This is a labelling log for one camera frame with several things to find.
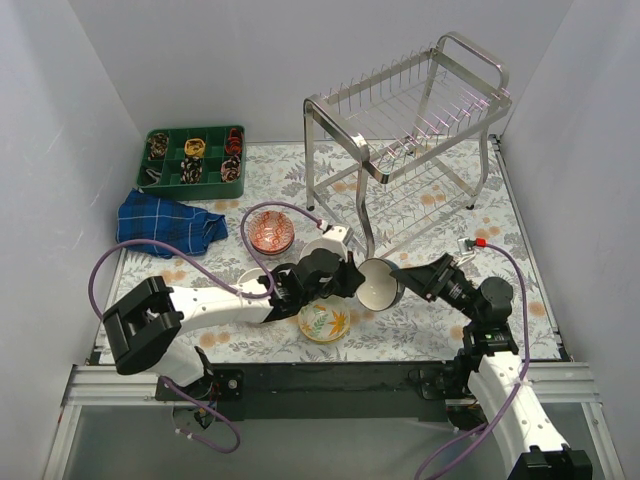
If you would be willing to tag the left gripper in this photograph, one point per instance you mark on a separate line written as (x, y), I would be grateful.
(342, 279)

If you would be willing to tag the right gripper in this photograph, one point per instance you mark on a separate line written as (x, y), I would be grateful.
(430, 279)

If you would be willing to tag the teal rimmed white bowl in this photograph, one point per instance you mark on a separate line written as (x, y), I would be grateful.
(380, 290)

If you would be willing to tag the orange flower patterned plate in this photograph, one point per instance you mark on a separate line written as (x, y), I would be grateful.
(325, 317)

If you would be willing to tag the red diamond patterned bowl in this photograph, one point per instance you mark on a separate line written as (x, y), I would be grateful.
(271, 227)

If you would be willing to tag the green patterned plate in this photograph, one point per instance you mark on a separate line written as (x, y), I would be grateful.
(325, 339)

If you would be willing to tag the blue white patterned bowl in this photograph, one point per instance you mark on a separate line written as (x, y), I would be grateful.
(271, 250)

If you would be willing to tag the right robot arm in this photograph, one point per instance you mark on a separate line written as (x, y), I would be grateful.
(494, 370)

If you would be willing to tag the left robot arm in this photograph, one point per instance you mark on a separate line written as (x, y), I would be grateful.
(143, 327)

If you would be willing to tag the stainless steel dish rack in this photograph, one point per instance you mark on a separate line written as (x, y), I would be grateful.
(396, 151)

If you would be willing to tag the orange black rolled tie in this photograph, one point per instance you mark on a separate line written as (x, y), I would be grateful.
(234, 142)

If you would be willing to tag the blue plaid cloth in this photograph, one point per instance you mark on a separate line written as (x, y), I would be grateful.
(186, 228)

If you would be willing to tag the dark floral rolled tie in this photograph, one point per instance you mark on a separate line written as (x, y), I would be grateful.
(191, 170)

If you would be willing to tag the green compartment tray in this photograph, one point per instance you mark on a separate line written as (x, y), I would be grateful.
(210, 186)

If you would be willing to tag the yellow rolled tie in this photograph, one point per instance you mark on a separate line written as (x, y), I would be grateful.
(195, 147)

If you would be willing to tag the brown rolled tie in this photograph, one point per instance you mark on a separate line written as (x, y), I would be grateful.
(157, 145)

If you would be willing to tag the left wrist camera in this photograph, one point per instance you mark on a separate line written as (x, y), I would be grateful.
(336, 236)

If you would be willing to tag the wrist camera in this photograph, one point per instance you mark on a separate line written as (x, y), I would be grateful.
(467, 249)
(336, 236)

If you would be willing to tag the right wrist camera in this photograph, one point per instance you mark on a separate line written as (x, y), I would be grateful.
(467, 249)

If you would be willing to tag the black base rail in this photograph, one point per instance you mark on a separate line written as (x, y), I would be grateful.
(327, 406)

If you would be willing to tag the aluminium frame rail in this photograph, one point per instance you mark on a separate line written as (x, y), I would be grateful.
(553, 382)

